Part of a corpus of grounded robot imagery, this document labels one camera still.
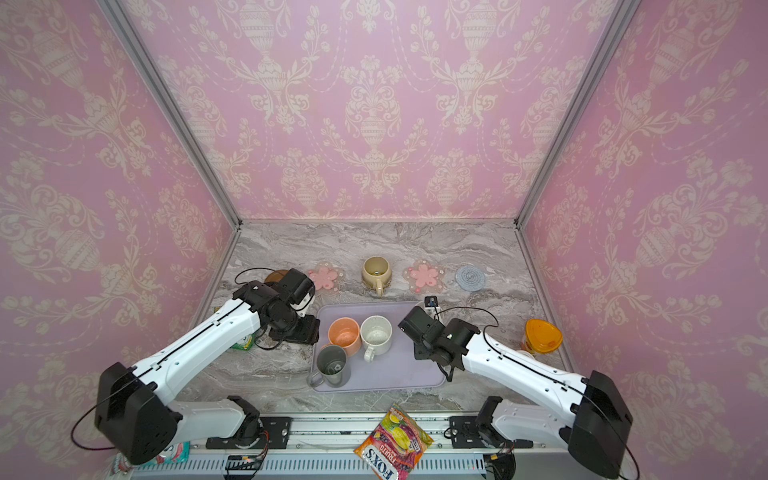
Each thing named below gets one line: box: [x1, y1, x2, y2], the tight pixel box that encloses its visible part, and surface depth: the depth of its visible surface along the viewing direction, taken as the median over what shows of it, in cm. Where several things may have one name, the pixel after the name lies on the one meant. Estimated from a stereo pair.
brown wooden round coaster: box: [264, 270, 288, 283], surface depth 105 cm
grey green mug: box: [307, 344, 351, 388], surface depth 81 cm
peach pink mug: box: [320, 317, 361, 357], surface depth 85 cm
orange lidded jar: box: [522, 319, 563, 353], surface depth 81 cm
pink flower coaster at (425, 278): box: [403, 259, 447, 295], surface depth 106 cm
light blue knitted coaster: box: [455, 265, 487, 292], surface depth 105 cm
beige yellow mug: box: [362, 255, 392, 297], surface depth 97 cm
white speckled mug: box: [360, 315, 393, 363], surface depth 85 cm
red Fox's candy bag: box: [354, 403, 434, 480], surface depth 71 cm
